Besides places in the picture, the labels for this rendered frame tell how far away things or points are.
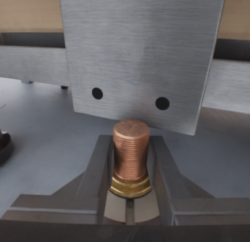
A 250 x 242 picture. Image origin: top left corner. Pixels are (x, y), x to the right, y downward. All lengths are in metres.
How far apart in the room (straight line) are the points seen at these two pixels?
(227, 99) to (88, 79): 0.14
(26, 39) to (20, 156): 0.20
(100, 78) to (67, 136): 0.23
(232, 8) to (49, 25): 0.24
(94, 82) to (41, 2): 0.19
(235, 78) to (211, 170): 0.16
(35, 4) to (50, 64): 0.10
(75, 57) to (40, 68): 0.12
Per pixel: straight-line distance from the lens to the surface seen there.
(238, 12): 0.23
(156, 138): 0.15
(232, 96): 0.20
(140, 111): 0.15
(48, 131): 0.39
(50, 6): 0.31
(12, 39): 0.38
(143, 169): 0.16
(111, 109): 0.16
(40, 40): 0.33
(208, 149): 0.35
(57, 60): 0.25
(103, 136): 0.15
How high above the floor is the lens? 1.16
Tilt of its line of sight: 28 degrees up
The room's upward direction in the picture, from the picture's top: 179 degrees counter-clockwise
